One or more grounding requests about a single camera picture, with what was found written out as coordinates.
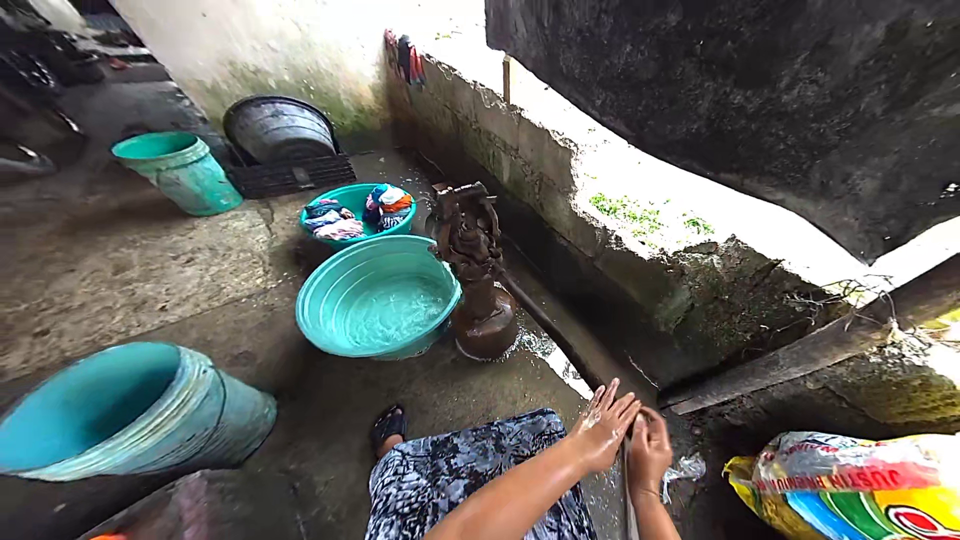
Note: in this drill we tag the person's right hand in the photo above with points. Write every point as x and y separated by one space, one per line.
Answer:
649 460

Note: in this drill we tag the person's left hand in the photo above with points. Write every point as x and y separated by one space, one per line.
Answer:
598 441

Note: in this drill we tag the person's left index finger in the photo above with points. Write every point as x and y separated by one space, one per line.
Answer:
630 415

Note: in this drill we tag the person's left ring finger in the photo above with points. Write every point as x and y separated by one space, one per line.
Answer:
610 394

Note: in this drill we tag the person's left middle finger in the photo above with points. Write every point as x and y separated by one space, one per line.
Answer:
624 404

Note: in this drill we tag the person's left little finger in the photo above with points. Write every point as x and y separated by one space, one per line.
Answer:
597 398

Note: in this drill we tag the person's right fingers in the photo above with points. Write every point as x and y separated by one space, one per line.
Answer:
655 429

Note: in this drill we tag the person's right forearm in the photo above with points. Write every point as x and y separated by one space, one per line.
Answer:
654 520

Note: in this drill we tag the person's left forearm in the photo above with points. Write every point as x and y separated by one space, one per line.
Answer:
517 491

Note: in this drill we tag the clear crumpled plastic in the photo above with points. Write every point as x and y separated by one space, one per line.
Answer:
686 468

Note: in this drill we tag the rusty hand water pump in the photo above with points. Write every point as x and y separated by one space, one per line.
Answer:
480 315

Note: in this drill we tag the wooden plank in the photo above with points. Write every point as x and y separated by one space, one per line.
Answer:
810 346

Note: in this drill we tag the colorful printed sack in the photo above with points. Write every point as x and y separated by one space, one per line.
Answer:
847 487

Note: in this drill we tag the large green basin with water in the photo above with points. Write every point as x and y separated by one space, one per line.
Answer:
379 300

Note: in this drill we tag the pile of wet clothes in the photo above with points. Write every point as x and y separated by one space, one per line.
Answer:
336 227

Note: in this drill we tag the small green basin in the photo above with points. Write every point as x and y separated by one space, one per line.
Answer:
349 196

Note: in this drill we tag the short wooden stick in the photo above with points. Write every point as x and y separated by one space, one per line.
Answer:
507 79

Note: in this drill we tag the large blue-green bucket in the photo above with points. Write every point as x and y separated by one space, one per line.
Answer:
217 420

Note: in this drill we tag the dark red and blue cloths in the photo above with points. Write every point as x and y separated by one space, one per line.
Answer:
406 60

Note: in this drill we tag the large black basin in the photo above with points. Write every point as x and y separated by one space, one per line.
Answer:
281 135

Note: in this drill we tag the green bucket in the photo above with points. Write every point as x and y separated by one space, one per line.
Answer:
187 178

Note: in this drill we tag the motorcycle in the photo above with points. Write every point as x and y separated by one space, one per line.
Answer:
34 97

